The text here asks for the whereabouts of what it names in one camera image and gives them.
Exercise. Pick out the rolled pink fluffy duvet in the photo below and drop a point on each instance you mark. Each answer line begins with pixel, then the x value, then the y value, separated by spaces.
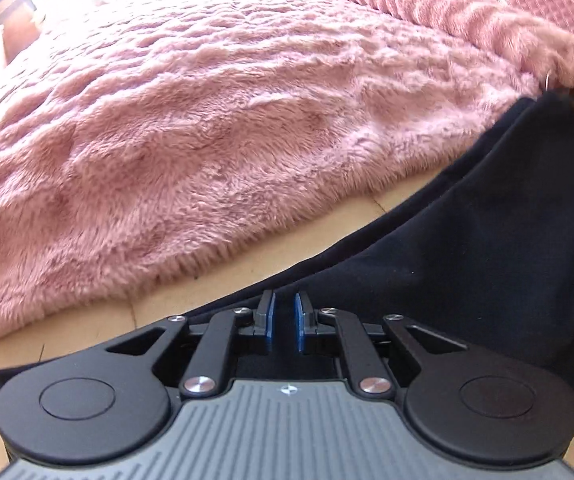
pixel 447 5

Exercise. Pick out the pink fluffy blanket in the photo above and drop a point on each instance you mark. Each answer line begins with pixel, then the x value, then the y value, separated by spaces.
pixel 192 125

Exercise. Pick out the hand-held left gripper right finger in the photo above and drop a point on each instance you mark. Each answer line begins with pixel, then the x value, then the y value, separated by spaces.
pixel 299 325

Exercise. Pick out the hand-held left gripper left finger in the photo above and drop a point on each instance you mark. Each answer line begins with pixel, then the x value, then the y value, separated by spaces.
pixel 270 325

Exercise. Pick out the black pants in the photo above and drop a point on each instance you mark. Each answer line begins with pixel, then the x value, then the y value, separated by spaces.
pixel 467 240

